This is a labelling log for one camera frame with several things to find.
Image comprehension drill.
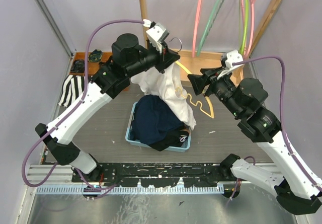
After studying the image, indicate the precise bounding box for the white t shirt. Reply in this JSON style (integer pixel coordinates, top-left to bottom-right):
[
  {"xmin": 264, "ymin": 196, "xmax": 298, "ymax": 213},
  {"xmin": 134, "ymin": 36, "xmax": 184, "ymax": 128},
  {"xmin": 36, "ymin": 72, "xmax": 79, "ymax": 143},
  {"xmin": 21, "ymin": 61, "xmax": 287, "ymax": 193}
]
[{"xmin": 130, "ymin": 63, "xmax": 196, "ymax": 129}]

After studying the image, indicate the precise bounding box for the white slotted cable duct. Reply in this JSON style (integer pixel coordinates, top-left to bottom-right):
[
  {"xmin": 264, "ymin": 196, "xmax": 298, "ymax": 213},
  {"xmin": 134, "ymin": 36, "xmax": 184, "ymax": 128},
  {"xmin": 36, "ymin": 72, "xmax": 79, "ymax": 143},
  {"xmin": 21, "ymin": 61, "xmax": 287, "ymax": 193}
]
[{"xmin": 36, "ymin": 182, "xmax": 224, "ymax": 195}]

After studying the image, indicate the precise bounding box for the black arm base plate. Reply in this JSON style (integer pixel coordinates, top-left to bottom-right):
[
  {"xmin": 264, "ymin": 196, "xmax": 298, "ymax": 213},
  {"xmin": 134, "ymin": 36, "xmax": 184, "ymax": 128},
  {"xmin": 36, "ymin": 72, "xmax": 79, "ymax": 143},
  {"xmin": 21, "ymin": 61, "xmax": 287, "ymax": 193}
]
[{"xmin": 84, "ymin": 163, "xmax": 240, "ymax": 188}]

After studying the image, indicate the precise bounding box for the wooden clothes rack frame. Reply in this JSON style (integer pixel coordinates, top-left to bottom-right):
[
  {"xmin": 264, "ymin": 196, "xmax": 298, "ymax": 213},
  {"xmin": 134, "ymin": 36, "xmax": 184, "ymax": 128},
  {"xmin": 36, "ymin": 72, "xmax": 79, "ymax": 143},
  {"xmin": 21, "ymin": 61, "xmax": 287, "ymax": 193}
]
[{"xmin": 139, "ymin": 0, "xmax": 282, "ymax": 73}]

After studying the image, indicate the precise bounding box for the lime green hanger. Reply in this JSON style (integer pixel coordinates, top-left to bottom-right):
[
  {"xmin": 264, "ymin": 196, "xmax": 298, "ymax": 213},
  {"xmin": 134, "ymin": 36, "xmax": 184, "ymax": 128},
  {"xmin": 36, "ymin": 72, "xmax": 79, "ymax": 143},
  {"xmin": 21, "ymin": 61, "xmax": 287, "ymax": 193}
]
[{"xmin": 238, "ymin": 0, "xmax": 250, "ymax": 55}]

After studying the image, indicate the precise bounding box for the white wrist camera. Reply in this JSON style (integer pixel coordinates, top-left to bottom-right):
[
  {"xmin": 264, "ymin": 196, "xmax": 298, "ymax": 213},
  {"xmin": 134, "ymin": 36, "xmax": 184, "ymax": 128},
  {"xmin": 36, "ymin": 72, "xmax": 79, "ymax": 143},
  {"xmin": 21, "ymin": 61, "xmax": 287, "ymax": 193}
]
[
  {"xmin": 217, "ymin": 50, "xmax": 243, "ymax": 79},
  {"xmin": 143, "ymin": 19, "xmax": 169, "ymax": 54}
]

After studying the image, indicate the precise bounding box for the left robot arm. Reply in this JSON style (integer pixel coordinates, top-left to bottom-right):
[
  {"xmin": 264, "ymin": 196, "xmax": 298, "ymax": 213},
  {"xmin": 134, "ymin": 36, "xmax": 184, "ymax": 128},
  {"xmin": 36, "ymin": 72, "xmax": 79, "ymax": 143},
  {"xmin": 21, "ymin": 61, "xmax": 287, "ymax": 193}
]
[{"xmin": 35, "ymin": 30, "xmax": 180, "ymax": 182}]

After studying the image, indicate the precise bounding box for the salmon pink hanger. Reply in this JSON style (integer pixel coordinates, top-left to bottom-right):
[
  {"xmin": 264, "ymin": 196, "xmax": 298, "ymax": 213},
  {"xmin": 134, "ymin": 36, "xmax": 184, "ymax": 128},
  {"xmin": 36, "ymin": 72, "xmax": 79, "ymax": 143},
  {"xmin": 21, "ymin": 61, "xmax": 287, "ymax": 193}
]
[{"xmin": 192, "ymin": 0, "xmax": 203, "ymax": 58}]

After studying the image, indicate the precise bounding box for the black white striped cloth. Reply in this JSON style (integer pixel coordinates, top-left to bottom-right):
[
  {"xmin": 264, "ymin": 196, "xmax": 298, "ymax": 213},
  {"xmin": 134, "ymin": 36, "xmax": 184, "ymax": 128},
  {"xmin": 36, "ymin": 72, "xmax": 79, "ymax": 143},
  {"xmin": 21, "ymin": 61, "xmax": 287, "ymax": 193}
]
[{"xmin": 58, "ymin": 75, "xmax": 85, "ymax": 108}]

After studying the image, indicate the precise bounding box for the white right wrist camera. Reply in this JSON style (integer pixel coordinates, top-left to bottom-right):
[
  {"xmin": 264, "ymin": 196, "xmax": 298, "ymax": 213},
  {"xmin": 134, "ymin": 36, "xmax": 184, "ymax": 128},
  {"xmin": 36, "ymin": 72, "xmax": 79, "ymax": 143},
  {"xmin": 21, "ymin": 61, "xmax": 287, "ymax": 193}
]
[{"xmin": 217, "ymin": 50, "xmax": 243, "ymax": 79}]

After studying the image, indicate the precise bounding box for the dark rolled item in tray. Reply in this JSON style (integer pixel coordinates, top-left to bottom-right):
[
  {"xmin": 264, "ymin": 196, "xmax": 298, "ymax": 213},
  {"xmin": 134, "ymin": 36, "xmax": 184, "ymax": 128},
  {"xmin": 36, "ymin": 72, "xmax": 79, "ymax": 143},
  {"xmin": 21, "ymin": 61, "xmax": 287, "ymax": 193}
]
[
  {"xmin": 88, "ymin": 49, "xmax": 103, "ymax": 63},
  {"xmin": 70, "ymin": 59, "xmax": 85, "ymax": 73}
]

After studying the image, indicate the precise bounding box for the light blue plastic basket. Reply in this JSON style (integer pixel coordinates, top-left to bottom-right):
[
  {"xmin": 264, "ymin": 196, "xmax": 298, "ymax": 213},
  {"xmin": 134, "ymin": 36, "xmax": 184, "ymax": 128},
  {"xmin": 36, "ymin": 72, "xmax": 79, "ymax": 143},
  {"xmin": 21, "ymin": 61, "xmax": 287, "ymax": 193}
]
[{"xmin": 125, "ymin": 102, "xmax": 191, "ymax": 153}]

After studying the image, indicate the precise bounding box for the black printed t shirt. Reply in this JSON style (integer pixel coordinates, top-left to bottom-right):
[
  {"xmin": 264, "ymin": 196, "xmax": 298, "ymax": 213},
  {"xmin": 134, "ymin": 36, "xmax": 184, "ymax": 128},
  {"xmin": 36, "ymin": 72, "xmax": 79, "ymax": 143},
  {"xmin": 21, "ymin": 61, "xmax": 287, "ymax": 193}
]
[{"xmin": 149, "ymin": 129, "xmax": 189, "ymax": 152}]

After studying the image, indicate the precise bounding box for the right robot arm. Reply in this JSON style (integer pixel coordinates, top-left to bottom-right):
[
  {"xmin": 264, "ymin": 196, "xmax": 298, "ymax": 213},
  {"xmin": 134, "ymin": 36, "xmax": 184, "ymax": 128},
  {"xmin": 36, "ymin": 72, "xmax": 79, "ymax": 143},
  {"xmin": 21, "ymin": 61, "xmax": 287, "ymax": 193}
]
[{"xmin": 188, "ymin": 68, "xmax": 321, "ymax": 215}]

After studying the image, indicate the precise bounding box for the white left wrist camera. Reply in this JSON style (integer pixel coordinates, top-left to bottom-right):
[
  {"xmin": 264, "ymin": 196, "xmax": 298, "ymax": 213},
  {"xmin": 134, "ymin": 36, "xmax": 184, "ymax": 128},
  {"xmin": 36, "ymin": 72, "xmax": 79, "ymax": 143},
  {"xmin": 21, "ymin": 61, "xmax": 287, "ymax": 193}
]
[{"xmin": 143, "ymin": 19, "xmax": 169, "ymax": 54}]

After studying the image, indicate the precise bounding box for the navy blue t shirt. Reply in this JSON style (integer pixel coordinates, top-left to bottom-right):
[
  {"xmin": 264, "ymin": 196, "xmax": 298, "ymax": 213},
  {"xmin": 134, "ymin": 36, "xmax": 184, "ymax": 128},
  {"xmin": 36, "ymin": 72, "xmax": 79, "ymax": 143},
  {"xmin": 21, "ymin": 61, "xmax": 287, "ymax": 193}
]
[{"xmin": 132, "ymin": 95, "xmax": 185, "ymax": 146}]

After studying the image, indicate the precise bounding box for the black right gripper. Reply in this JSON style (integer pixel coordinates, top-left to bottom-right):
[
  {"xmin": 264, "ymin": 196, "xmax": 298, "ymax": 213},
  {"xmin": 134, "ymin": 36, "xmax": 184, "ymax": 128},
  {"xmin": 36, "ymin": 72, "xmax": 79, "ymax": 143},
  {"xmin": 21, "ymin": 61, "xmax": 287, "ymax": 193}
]
[{"xmin": 188, "ymin": 64, "xmax": 244, "ymax": 117}]

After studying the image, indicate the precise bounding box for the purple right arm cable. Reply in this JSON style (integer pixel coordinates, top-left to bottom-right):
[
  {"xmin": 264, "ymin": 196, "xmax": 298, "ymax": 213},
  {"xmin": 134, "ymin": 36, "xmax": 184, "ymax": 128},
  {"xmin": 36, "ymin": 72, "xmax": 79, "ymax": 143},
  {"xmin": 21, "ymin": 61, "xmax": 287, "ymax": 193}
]
[{"xmin": 226, "ymin": 55, "xmax": 322, "ymax": 204}]

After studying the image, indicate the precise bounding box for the yellow hanger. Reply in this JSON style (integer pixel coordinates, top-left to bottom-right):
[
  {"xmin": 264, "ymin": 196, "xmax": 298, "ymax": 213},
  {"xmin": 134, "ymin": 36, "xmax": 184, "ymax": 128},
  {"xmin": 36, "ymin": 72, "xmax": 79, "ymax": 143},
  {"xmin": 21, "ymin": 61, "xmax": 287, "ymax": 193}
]
[{"xmin": 169, "ymin": 37, "xmax": 215, "ymax": 119}]

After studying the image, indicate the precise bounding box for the pink plastic hanger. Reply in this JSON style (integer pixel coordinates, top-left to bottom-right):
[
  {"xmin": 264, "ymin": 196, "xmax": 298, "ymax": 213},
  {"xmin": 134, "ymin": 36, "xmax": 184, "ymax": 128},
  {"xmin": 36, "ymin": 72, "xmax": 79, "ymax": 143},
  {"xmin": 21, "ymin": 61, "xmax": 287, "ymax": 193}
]
[{"xmin": 242, "ymin": 0, "xmax": 256, "ymax": 59}]

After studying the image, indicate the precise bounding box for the mint green hanger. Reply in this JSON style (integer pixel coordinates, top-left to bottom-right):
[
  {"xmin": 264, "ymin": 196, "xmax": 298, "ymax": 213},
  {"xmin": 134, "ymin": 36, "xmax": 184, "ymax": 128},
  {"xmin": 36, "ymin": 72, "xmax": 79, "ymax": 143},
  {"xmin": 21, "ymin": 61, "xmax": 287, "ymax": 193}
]
[{"xmin": 197, "ymin": 0, "xmax": 225, "ymax": 56}]

